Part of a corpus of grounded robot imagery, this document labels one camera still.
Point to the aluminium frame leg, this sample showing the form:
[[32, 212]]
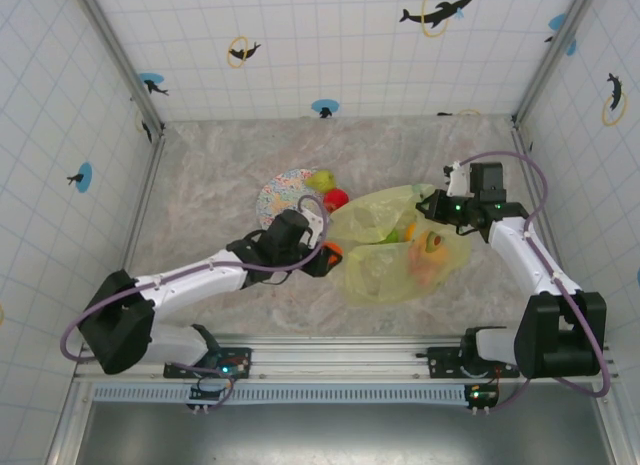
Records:
[[67, 425], [615, 425]]

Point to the aluminium side rail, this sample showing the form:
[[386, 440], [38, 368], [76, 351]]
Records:
[[145, 195], [520, 145]]

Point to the round red apple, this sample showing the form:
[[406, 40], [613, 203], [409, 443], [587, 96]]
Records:
[[336, 199]]

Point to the grey metal panel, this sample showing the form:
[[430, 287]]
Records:
[[340, 435]]

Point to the green pear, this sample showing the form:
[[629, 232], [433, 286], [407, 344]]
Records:
[[322, 180]]

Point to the aluminium front rail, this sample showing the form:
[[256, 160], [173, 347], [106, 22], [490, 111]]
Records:
[[340, 360]]

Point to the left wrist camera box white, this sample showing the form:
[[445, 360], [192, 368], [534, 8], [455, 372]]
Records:
[[315, 224]]

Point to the yellow-green avocado print plastic bag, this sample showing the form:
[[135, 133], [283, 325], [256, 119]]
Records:
[[375, 275]]

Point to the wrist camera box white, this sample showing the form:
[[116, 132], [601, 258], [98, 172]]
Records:
[[315, 224], [457, 182]]

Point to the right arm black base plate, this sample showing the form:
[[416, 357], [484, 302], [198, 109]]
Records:
[[445, 360]]

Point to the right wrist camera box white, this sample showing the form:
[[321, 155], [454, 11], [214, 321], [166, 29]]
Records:
[[457, 182]]

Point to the aluminium frame post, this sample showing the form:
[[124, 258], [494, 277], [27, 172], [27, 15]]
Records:
[[555, 50], [120, 60]]

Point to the orange tangerine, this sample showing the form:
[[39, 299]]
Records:
[[332, 246]]

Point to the colourful patterned plate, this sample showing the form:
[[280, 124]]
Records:
[[280, 195]]

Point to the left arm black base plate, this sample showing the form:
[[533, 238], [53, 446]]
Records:
[[235, 360]]

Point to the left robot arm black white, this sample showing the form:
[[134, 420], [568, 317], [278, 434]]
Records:
[[190, 282]]

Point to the small black connector box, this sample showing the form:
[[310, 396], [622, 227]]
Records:
[[205, 395], [482, 396]]

